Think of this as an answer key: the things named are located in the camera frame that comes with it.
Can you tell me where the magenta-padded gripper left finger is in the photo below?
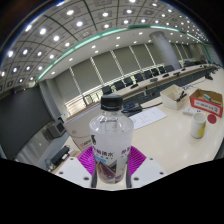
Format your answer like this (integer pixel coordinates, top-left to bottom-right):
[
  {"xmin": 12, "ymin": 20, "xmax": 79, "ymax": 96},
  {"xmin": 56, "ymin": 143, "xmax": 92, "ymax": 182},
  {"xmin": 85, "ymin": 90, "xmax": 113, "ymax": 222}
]
[{"xmin": 54, "ymin": 145, "xmax": 98, "ymax": 188}]

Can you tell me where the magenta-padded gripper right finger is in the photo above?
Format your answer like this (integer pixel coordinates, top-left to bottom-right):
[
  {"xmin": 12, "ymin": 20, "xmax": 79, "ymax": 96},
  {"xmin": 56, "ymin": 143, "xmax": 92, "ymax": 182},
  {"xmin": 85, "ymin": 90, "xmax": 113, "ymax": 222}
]
[{"xmin": 124, "ymin": 145, "xmax": 167, "ymax": 188}]

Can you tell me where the clear black-capped water bottle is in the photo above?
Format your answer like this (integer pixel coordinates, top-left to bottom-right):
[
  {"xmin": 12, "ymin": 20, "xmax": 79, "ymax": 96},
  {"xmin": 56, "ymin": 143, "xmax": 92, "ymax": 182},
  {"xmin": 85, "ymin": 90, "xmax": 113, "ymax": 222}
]
[{"xmin": 88, "ymin": 94, "xmax": 135, "ymax": 184}]

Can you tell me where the flat black electronic device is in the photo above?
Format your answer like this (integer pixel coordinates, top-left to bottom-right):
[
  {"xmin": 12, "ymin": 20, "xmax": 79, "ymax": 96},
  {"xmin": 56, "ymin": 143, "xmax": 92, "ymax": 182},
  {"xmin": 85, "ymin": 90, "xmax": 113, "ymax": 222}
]
[{"xmin": 49, "ymin": 145, "xmax": 71, "ymax": 166}]

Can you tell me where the large white cardboard box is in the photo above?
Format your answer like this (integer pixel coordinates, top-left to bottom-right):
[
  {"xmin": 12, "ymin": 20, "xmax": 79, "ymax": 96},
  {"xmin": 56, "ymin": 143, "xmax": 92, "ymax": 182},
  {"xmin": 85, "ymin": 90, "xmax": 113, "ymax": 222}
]
[{"xmin": 63, "ymin": 103, "xmax": 103, "ymax": 151}]

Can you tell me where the grey CRT monitor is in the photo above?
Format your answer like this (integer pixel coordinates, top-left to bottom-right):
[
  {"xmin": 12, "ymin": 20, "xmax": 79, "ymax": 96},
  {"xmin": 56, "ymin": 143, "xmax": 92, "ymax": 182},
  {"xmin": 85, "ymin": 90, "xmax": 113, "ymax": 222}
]
[{"xmin": 44, "ymin": 119, "xmax": 67, "ymax": 139}]

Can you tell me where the white paper sheet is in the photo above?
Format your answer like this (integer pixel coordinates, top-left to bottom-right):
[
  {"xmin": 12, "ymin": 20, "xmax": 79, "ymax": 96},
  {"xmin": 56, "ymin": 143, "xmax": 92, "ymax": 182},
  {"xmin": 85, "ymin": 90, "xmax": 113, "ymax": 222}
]
[{"xmin": 129, "ymin": 106, "xmax": 168, "ymax": 130}]

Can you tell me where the white and yellow mug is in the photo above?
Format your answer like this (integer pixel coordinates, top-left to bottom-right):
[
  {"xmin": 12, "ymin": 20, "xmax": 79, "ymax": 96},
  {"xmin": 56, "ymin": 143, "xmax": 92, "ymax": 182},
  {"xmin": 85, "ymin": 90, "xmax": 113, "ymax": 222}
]
[{"xmin": 190, "ymin": 111, "xmax": 208, "ymax": 139}]

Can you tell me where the white remote control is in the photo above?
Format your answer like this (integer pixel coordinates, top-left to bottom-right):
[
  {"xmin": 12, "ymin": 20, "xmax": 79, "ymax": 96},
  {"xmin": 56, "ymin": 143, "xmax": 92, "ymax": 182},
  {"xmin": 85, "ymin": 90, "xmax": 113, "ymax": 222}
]
[{"xmin": 181, "ymin": 106, "xmax": 198, "ymax": 116}]

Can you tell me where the small beige open box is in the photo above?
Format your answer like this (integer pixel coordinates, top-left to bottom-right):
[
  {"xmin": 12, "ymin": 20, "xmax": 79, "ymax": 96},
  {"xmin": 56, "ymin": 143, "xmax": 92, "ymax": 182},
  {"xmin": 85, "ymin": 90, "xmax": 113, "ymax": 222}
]
[{"xmin": 160, "ymin": 84, "xmax": 189, "ymax": 111}]

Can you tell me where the small black tool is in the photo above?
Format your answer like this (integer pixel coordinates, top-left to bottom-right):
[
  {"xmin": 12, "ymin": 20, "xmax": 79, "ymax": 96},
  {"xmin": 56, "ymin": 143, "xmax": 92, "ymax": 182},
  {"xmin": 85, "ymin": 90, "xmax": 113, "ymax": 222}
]
[{"xmin": 177, "ymin": 91, "xmax": 188, "ymax": 101}]

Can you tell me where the flat round red coaster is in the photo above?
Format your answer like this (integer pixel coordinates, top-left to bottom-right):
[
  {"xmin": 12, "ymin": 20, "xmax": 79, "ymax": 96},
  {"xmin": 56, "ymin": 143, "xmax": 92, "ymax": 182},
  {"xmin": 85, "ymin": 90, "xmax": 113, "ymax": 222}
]
[{"xmin": 206, "ymin": 113, "xmax": 218, "ymax": 125}]

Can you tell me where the red-fronted open cardboard box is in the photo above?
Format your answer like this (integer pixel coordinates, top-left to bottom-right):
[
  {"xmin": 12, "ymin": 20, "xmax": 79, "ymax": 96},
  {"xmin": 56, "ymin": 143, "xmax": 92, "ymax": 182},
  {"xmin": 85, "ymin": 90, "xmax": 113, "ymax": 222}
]
[{"xmin": 189, "ymin": 88, "xmax": 224, "ymax": 118}]

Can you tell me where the row of black office chairs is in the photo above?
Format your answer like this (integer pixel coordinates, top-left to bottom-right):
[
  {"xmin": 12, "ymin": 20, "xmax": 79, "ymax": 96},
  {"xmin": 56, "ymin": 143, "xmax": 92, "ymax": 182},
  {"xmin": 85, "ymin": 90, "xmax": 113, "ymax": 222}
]
[{"xmin": 101, "ymin": 59, "xmax": 214, "ymax": 96}]

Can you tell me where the group of ceiling lights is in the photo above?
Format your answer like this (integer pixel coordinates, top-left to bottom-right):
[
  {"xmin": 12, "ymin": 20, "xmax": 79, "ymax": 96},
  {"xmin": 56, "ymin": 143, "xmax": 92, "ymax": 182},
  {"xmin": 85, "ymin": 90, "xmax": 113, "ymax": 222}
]
[{"xmin": 0, "ymin": 0, "xmax": 208, "ymax": 88}]

